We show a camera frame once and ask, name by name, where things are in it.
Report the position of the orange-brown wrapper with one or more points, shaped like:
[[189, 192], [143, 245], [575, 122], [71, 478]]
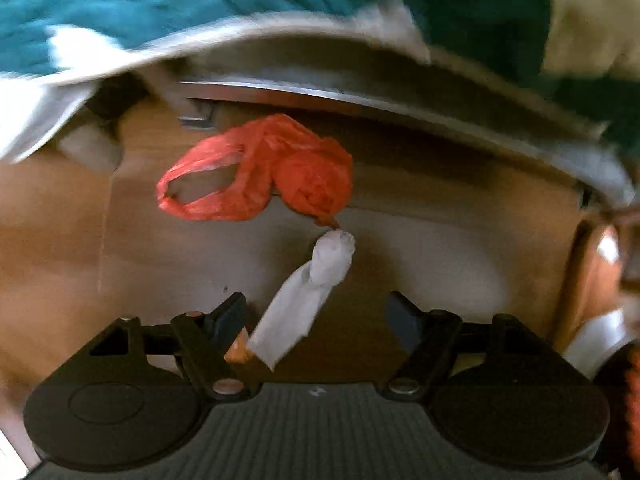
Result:
[[239, 350]]

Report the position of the white tissue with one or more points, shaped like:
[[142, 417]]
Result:
[[295, 310]]

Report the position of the white cloth with red mark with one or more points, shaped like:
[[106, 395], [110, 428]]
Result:
[[35, 120]]

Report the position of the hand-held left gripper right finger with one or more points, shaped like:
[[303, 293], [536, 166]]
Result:
[[402, 320]]

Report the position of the orange slipper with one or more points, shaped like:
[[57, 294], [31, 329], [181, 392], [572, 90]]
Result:
[[595, 280]]

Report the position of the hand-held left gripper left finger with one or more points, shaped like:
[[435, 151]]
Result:
[[227, 317]]

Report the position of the bed leg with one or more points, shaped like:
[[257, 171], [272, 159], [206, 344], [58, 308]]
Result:
[[92, 147]]

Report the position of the white plastic object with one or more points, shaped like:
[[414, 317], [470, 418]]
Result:
[[595, 345]]

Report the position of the red plastic bag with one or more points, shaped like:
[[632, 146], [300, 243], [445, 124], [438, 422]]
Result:
[[300, 175]]

